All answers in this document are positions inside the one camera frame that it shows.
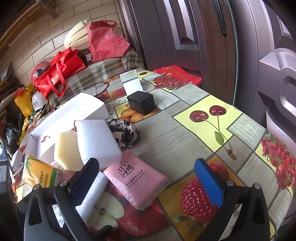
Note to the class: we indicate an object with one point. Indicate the cream yellow sponge block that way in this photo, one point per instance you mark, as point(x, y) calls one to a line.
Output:
point(66, 152)

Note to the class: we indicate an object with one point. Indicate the white foam piece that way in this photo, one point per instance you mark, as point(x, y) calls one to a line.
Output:
point(94, 193)

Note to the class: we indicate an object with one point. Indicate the yellow plastic bag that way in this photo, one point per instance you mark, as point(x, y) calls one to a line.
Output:
point(23, 99)

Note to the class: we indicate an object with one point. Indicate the bright red tote bag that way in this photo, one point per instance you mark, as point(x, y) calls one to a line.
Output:
point(64, 65)

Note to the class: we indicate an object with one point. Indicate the red helmet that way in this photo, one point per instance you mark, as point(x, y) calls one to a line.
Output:
point(38, 70)

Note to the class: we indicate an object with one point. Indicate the yellow tissue pack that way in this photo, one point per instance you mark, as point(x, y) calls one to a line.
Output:
point(36, 172)

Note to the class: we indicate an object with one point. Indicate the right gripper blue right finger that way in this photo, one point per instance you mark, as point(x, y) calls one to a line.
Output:
point(211, 181)

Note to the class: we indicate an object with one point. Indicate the cow print cloth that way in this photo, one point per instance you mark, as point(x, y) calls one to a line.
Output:
point(125, 133)

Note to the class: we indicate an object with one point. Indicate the dull red fabric bag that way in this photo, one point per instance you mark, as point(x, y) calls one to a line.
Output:
point(106, 42)

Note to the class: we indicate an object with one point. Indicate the white foam sheet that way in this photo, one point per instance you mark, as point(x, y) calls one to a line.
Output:
point(95, 140)

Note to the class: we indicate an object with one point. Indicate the pink tissue pack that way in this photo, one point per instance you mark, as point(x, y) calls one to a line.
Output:
point(136, 181)

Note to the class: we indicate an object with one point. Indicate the white helmet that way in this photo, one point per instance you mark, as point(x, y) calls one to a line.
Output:
point(38, 101)

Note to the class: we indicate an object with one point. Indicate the plaid covered bench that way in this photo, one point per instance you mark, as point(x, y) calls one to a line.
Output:
point(97, 73)

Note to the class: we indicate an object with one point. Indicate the white cardboard box tray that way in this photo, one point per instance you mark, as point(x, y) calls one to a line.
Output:
point(41, 140)

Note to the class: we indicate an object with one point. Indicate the cream foam roll stack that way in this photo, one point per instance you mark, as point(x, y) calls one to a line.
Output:
point(77, 37)

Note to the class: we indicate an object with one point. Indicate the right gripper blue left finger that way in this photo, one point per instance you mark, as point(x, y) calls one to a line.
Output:
point(81, 182)

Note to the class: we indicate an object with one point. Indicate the grey metal phone stand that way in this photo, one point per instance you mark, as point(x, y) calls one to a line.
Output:
point(131, 82)

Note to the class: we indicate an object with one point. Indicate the black power adapter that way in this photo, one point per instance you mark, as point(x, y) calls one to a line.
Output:
point(141, 102)

